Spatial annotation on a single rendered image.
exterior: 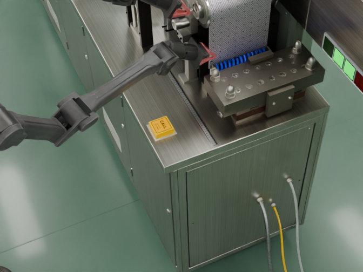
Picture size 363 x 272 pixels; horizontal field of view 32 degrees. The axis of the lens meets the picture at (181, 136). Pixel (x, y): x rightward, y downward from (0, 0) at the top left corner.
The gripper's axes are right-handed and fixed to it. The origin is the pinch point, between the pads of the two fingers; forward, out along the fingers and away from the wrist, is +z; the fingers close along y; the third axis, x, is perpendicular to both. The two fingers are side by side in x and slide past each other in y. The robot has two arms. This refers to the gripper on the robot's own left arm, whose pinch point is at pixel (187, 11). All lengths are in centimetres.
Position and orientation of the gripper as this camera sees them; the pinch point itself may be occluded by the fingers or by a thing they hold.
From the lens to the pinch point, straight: 219.0
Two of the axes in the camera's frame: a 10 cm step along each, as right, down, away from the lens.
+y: 3.7, 6.7, -6.4
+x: 5.6, -7.1, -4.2
